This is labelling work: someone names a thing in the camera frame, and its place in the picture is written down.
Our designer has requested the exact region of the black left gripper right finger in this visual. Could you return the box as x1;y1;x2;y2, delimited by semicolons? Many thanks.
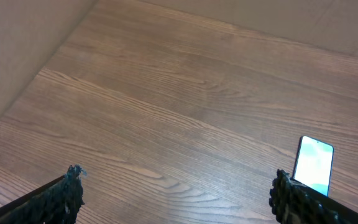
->
268;169;358;224

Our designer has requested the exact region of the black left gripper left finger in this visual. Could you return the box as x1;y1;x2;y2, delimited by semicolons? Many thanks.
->
0;164;85;224

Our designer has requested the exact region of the blue smartphone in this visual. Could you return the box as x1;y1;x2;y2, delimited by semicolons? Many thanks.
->
293;136;334;196

